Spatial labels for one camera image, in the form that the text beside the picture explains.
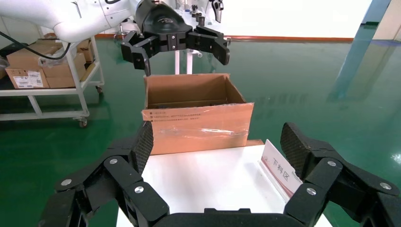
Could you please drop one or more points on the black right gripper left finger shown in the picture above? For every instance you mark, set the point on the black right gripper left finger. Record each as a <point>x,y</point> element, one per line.
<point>94,181</point>

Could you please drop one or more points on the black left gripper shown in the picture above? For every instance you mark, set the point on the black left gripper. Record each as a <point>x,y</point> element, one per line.
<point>163,25</point>

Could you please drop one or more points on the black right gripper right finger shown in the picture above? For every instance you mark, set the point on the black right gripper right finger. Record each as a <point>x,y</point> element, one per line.
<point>344,185</point>

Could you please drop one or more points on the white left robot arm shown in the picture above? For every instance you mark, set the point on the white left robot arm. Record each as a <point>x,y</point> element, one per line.
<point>78,18</point>

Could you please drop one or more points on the large open cardboard box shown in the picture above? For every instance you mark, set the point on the large open cardboard box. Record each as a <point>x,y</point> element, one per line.
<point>200,125</point>

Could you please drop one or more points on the plain brown cardboard box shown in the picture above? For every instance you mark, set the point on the plain brown cardboard box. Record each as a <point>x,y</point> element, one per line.
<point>67,73</point>
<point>86,50</point>
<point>25,58</point>

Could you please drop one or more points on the cardboard box with white label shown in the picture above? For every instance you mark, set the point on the cardboard box with white label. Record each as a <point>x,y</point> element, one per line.
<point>28,78</point>

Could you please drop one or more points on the acrylic sign with red print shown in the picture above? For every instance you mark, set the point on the acrylic sign with red print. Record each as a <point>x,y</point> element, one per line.
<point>280,169</point>

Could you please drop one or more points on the white wheeled cart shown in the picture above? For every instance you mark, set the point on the white wheeled cart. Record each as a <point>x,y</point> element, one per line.
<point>75,91</point>

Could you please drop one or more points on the white table stand post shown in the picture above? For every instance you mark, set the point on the white table stand post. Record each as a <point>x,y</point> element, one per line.
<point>177,62</point>

